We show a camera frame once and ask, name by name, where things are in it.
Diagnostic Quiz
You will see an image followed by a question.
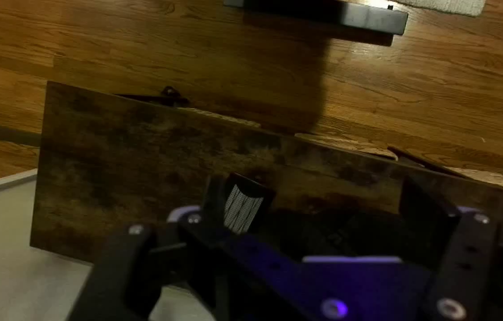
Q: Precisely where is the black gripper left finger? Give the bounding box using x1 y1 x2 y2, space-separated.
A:
67 172 274 321

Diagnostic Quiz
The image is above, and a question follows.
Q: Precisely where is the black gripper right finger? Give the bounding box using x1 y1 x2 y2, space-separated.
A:
397 175 501 321

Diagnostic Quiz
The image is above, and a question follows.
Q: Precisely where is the grey flat box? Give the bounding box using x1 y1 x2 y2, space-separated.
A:
221 0 410 38

